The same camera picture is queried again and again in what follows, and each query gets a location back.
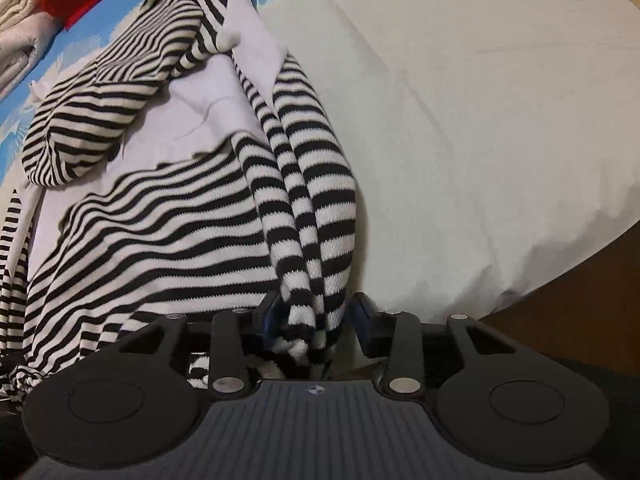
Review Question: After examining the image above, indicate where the black white striped garment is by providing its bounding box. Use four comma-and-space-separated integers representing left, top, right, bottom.
1, 0, 357, 405

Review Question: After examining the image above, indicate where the blue white patterned bedsheet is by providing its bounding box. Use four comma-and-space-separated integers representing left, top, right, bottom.
0, 0, 640, 321

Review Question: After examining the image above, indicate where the grey folded blanket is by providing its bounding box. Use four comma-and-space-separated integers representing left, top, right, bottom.
0, 0, 62, 100

